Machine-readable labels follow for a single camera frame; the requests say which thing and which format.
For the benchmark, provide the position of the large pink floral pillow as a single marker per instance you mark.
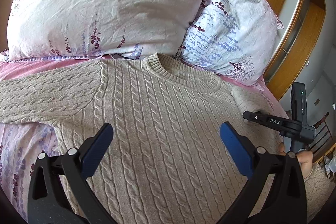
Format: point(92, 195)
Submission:
point(72, 28)

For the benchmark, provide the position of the person's right hand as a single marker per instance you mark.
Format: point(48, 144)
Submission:
point(305, 158)

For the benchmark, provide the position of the wooden curved headboard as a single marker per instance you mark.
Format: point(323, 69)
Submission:
point(296, 44)

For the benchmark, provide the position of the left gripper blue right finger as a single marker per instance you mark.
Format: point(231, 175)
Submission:
point(286, 201)

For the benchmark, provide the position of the white lavender print pillow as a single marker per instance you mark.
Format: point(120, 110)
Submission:
point(232, 38)

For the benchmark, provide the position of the wooden chair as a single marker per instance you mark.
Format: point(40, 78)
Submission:
point(323, 135)

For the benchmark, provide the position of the pink floral bed sheet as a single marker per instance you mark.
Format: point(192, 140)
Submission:
point(23, 134)

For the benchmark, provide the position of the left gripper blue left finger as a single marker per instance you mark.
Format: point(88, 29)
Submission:
point(47, 201)

